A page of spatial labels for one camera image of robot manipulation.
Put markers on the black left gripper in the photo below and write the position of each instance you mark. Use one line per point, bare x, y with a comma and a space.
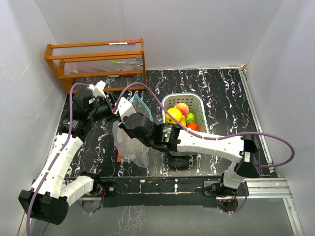
107, 102

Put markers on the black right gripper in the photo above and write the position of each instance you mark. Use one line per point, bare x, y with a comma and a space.
121, 125

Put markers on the blue zip top bag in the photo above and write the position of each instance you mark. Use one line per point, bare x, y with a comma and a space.
132, 150

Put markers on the yellow lemon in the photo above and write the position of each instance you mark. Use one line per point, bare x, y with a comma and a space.
174, 116

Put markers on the red orange peach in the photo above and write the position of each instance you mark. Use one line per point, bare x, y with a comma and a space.
183, 107

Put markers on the yellow banana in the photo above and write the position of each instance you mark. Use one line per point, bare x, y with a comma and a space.
183, 121

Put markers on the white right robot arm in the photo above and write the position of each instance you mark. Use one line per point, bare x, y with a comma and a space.
241, 151

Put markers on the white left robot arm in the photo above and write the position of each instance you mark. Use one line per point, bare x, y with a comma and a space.
49, 197

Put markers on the orange zip plastic bag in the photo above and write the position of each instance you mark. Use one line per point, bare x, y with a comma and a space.
118, 157

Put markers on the green white marker pen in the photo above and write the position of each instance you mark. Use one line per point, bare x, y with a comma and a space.
123, 62

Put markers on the green lime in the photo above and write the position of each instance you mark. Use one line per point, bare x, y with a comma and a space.
190, 118

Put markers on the wooden shelf rack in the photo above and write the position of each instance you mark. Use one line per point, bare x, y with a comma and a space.
93, 59

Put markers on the orange pumpkin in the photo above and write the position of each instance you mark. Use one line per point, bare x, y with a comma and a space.
193, 126

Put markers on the pink white marker pen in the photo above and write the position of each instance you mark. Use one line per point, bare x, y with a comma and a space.
122, 43

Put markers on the white plastic basket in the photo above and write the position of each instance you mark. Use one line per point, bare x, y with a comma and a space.
194, 108

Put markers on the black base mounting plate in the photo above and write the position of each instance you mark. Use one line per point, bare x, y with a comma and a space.
158, 191

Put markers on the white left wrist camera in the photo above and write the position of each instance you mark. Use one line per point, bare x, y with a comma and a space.
98, 89

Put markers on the aluminium frame rail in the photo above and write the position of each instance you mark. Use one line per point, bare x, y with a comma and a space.
260, 188

